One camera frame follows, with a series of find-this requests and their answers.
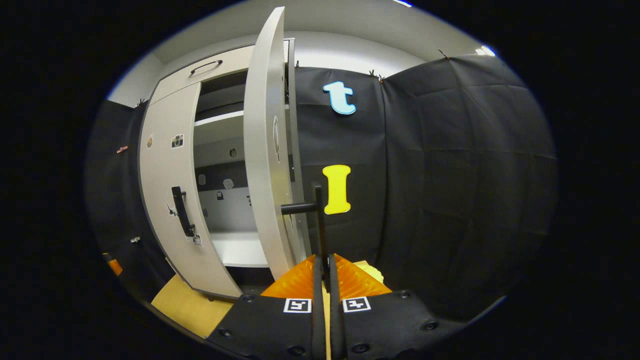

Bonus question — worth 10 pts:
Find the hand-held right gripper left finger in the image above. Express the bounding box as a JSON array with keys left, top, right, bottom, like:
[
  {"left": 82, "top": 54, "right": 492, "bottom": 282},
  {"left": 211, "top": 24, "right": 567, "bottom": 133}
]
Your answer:
[{"left": 206, "top": 253, "right": 327, "bottom": 360}]

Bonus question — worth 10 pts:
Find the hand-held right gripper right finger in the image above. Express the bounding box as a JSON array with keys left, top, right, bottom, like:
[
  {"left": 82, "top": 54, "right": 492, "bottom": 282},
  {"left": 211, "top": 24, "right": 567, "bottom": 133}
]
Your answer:
[{"left": 327, "top": 252, "right": 466, "bottom": 360}]

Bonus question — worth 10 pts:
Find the black door handle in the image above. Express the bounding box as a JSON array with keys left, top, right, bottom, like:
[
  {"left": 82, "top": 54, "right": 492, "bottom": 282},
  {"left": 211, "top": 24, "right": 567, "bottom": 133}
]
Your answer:
[
  {"left": 280, "top": 183, "right": 327, "bottom": 278},
  {"left": 171, "top": 186, "right": 197, "bottom": 238}
]

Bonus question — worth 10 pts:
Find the beige shoe cabinet door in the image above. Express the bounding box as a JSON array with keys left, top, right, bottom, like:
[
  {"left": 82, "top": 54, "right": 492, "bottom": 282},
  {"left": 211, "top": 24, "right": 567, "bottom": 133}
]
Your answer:
[
  {"left": 139, "top": 81, "right": 244, "bottom": 300},
  {"left": 243, "top": 6, "right": 307, "bottom": 281}
]

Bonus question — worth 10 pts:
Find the beige double-door shoe cabinet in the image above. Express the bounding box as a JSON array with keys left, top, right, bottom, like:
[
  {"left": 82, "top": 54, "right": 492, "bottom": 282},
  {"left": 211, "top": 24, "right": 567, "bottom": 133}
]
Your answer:
[{"left": 136, "top": 37, "right": 313, "bottom": 301}]

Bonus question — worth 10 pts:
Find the white cabinet shelf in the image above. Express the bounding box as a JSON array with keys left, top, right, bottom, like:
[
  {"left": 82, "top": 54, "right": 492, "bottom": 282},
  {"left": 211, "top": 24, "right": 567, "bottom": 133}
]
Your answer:
[
  {"left": 210, "top": 231, "right": 271, "bottom": 268},
  {"left": 194, "top": 110, "right": 246, "bottom": 127}
]

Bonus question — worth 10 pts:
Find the beige cabinet drawer front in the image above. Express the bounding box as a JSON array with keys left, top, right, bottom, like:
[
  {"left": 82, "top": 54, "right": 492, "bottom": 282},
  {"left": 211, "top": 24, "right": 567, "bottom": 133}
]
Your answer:
[{"left": 149, "top": 39, "right": 292, "bottom": 107}]

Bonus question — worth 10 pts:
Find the black backdrop cloth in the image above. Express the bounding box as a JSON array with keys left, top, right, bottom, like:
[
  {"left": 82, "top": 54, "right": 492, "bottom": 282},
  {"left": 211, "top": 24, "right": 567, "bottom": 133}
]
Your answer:
[{"left": 84, "top": 52, "right": 558, "bottom": 321}]

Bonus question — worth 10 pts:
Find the black drawer handle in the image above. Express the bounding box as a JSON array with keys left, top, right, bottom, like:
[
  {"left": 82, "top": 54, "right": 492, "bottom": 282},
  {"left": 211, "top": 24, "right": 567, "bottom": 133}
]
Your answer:
[{"left": 189, "top": 59, "right": 224, "bottom": 76}]

